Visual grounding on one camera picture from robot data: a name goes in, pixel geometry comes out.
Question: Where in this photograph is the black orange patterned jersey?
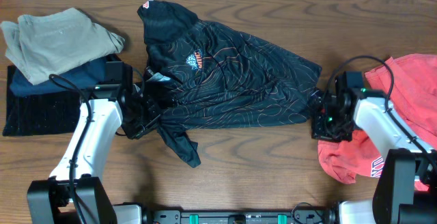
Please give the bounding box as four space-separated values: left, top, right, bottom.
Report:
137 0 322 167

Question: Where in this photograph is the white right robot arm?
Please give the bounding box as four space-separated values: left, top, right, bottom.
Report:
311 88 436 223

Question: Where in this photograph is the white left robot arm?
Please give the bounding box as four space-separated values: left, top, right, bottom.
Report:
27 84 159 223

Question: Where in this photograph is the navy blue folded garment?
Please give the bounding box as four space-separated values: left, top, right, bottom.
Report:
10 55 109 97

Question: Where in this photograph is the red t-shirt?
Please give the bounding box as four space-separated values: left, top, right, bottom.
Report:
318 53 436 184

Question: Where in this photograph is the black sparkly folded garment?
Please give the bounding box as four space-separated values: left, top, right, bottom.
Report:
3 66 81 137

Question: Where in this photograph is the beige folded garment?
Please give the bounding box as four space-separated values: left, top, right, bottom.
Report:
1 8 125 85

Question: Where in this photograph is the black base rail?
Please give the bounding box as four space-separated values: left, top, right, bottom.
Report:
144 206 338 224

